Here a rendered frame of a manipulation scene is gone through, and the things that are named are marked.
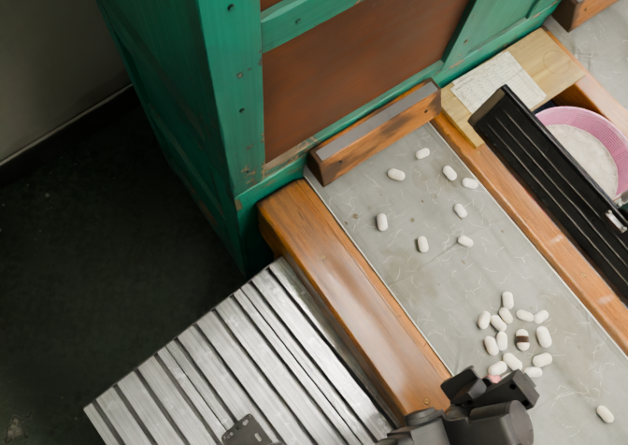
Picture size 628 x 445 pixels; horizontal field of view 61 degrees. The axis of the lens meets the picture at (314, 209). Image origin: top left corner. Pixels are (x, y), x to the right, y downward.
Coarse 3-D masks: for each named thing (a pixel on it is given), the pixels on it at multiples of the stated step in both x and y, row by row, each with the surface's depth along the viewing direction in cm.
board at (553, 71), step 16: (544, 32) 122; (512, 48) 120; (528, 48) 120; (544, 48) 120; (560, 48) 121; (528, 64) 119; (544, 64) 119; (560, 64) 119; (544, 80) 117; (560, 80) 118; (576, 80) 118; (448, 96) 114; (448, 112) 113; (464, 112) 113; (464, 128) 112; (480, 144) 111
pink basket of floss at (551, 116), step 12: (552, 108) 116; (564, 108) 116; (576, 108) 116; (540, 120) 117; (552, 120) 119; (564, 120) 119; (588, 120) 118; (600, 120) 116; (588, 132) 120; (612, 132) 116; (624, 144) 115; (612, 156) 118; (624, 168) 115; (624, 180) 115
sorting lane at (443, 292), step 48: (432, 144) 114; (336, 192) 109; (384, 192) 110; (432, 192) 110; (480, 192) 111; (384, 240) 106; (432, 240) 107; (480, 240) 108; (528, 240) 108; (432, 288) 103; (480, 288) 104; (528, 288) 105; (432, 336) 100; (480, 336) 101; (576, 336) 102; (576, 384) 99; (624, 384) 100; (576, 432) 96; (624, 432) 97
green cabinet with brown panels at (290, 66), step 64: (128, 0) 88; (192, 0) 50; (256, 0) 54; (320, 0) 61; (384, 0) 73; (448, 0) 85; (512, 0) 102; (192, 64) 66; (256, 64) 64; (320, 64) 77; (384, 64) 91; (448, 64) 107; (192, 128) 96; (256, 128) 78; (320, 128) 97
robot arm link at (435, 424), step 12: (432, 420) 69; (396, 432) 67; (408, 432) 65; (420, 432) 65; (432, 432) 66; (444, 432) 67; (384, 444) 65; (396, 444) 64; (408, 444) 64; (420, 444) 64; (432, 444) 65; (444, 444) 66
